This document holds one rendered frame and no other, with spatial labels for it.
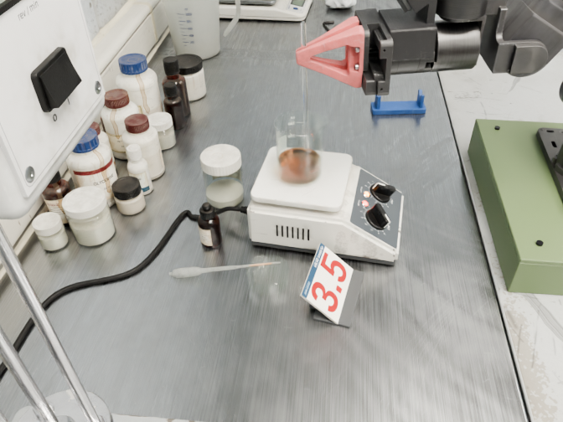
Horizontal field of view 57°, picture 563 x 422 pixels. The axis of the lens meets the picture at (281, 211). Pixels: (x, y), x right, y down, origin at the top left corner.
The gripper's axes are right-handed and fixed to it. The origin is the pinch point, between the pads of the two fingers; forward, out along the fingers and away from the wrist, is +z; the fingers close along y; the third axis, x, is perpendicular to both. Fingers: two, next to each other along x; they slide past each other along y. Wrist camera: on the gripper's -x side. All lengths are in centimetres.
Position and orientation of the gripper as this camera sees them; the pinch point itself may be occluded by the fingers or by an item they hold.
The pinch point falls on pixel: (302, 56)
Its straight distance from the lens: 63.1
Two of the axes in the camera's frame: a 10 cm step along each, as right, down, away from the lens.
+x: 0.6, 7.6, 6.5
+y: 0.5, 6.5, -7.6
